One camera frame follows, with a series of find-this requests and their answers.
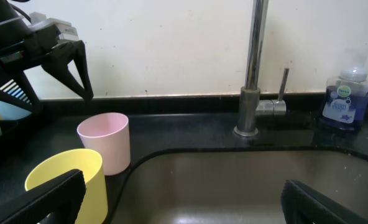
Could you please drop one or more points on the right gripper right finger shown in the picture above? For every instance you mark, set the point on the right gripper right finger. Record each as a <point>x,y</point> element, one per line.
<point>308,205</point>

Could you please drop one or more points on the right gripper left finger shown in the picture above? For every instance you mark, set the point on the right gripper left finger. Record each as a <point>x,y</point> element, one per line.
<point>53,196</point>

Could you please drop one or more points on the pink cup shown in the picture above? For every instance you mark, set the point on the pink cup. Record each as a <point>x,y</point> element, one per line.
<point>107,146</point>

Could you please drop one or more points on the blue cup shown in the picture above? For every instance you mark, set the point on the blue cup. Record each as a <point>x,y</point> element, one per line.
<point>7,112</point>

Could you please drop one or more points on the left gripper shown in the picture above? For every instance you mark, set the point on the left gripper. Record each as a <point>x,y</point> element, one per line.
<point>38,46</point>

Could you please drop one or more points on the black tray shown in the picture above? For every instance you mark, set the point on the black tray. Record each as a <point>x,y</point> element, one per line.
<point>10,132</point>

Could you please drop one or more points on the yellow cup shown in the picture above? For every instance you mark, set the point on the yellow cup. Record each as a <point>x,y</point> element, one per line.
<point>94,186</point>

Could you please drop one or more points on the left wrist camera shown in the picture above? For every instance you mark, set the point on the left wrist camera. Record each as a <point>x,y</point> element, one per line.
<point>62,29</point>

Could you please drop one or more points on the blue soap bottle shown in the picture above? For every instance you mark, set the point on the blue soap bottle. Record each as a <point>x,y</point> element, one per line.
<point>347,105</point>

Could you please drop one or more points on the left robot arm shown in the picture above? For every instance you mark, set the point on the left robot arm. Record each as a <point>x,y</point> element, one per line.
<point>0,12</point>

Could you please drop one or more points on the steel sink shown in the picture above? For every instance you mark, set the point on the steel sink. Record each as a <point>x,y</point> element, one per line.
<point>233,186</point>

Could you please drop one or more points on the steel tap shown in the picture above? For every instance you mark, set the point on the steel tap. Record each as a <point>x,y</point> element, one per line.
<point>249,109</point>

